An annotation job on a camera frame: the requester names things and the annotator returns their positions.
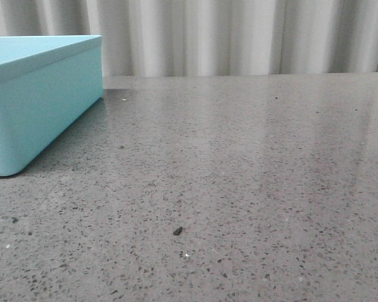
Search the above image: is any light blue storage box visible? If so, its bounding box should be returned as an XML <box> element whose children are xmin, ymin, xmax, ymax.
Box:
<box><xmin>0</xmin><ymin>35</ymin><xmax>103</xmax><ymax>177</ymax></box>

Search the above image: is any grey pleated curtain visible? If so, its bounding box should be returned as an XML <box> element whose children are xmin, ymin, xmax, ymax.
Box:
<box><xmin>0</xmin><ymin>1</ymin><xmax>378</xmax><ymax>77</ymax></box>

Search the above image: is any small black debris piece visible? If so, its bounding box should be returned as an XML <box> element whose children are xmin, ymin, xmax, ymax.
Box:
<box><xmin>173</xmin><ymin>226</ymin><xmax>183</xmax><ymax>236</ymax></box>

